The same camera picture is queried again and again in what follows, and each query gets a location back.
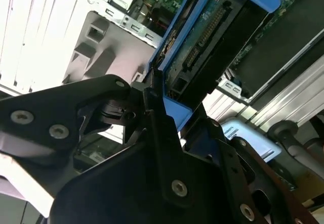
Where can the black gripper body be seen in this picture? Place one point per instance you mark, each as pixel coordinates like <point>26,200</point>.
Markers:
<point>114,196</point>

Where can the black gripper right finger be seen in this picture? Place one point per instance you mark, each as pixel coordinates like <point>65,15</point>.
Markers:
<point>235,183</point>

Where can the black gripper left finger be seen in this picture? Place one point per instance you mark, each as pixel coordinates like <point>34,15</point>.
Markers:
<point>38,112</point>

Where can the hard disk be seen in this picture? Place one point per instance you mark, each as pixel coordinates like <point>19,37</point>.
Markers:
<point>197,44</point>

